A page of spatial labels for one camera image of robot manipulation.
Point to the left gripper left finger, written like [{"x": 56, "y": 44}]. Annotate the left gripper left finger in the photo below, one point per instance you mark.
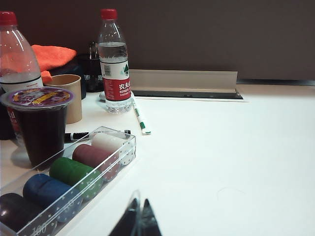
[{"x": 125, "y": 223}]

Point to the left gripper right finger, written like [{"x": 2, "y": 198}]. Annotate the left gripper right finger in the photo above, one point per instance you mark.
[{"x": 150, "y": 221}]

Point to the red poker chip stack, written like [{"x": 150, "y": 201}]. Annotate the red poker chip stack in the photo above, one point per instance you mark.
[{"x": 93, "y": 155}]

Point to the clear acrylic chip case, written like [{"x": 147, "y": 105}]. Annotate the clear acrylic chip case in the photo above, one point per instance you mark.
[{"x": 131, "y": 147}]

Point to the green poker chip stack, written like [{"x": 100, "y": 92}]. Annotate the green poker chip stack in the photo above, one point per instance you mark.
[{"x": 71, "y": 169}]

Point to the white poker chip stack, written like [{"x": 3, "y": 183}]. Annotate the white poker chip stack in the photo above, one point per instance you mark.
[{"x": 108, "y": 142}]

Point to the blue poker chip stack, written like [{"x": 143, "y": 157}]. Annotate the blue poker chip stack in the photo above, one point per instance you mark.
[{"x": 46, "y": 189}]

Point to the black marker pen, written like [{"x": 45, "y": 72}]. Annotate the black marker pen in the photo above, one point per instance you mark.
[{"x": 76, "y": 135}]

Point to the black poker chip stack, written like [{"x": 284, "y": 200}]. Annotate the black poker chip stack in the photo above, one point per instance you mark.
[{"x": 17, "y": 209}]

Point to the purple lid jelly cup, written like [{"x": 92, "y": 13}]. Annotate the purple lid jelly cup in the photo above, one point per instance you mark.
[{"x": 41, "y": 130}]

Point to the brown paper cup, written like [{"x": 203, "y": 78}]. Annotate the brown paper cup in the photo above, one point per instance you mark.
[{"x": 73, "y": 103}]

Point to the red label water bottle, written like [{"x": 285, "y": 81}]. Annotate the red label water bottle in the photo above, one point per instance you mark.
[{"x": 115, "y": 86}]

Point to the black mesh pen holder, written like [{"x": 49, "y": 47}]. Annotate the black mesh pen holder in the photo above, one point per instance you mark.
[{"x": 92, "y": 73}]

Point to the orange cloth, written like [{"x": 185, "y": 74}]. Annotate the orange cloth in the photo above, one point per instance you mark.
[{"x": 54, "y": 56}]

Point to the brown desk partition panel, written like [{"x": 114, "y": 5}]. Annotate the brown desk partition panel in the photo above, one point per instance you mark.
[{"x": 221, "y": 37}]

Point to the white label clear bottle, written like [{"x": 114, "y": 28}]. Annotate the white label clear bottle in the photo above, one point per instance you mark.
[{"x": 17, "y": 54}]

